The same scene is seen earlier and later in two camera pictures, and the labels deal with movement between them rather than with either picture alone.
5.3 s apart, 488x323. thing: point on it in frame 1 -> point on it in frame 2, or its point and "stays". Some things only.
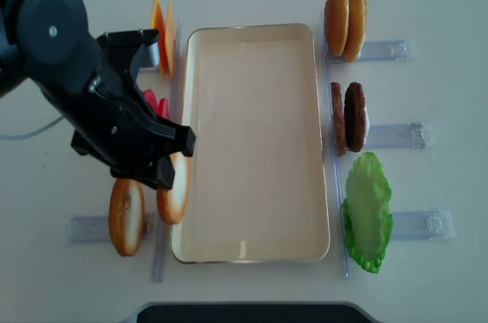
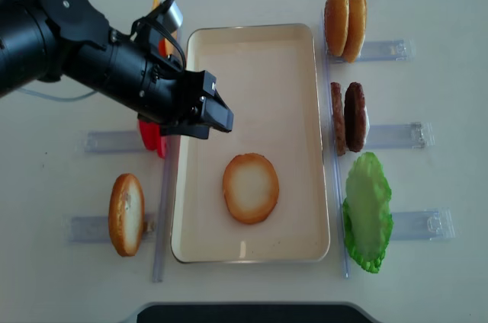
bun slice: x=171 y=203 -> x=250 y=187
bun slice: x=126 y=215 stays
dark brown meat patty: x=355 y=116 stays
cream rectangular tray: x=258 y=180 stays
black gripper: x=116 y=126 -> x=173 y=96
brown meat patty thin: x=339 y=118 stays
